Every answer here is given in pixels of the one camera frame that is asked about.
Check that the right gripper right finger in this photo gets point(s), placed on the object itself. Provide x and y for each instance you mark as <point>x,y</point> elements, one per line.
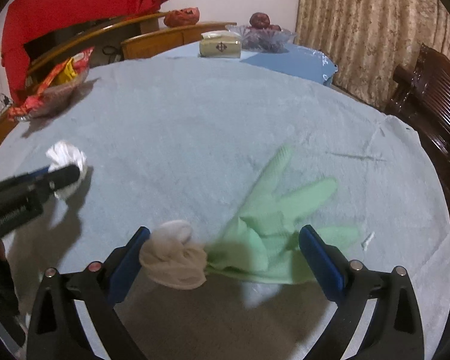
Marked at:
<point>395,330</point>

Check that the blue table cover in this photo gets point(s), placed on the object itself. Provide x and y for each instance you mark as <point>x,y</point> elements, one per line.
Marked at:
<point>295,61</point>

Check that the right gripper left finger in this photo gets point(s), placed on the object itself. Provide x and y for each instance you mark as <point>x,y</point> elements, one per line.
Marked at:
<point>56,331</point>

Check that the glass fruit bowl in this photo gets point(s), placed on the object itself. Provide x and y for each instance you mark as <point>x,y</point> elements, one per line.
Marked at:
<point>262,40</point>

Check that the red apples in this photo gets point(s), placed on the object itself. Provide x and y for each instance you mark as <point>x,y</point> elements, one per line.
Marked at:
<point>260,21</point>

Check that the white tissue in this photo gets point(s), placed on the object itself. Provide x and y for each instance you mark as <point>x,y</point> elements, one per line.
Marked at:
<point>171,259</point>

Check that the orange red bag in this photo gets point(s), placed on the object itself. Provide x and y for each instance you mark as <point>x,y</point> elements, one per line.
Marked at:
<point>183,17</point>

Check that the red cloth cover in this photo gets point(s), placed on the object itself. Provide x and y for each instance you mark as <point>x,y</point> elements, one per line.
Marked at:
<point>27,20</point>

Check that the snack bowl with packets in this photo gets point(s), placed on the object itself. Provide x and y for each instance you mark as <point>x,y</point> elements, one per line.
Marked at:
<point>54,93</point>

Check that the grey table cloth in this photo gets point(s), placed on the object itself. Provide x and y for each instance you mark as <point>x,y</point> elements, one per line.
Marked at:
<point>186,138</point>

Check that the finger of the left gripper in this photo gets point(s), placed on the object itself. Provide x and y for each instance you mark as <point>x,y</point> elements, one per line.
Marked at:
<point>31,176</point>
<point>64,181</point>

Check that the dark wooden armchair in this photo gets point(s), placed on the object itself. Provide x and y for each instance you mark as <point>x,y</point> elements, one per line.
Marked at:
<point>422,100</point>

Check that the beige tissue box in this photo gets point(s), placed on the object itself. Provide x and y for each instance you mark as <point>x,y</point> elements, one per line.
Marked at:
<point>220,44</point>

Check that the wooden tv cabinet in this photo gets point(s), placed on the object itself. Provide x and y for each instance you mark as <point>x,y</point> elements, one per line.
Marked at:
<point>118,39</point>

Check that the beige patterned curtain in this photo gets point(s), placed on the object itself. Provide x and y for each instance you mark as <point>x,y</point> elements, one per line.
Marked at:
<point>367,39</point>

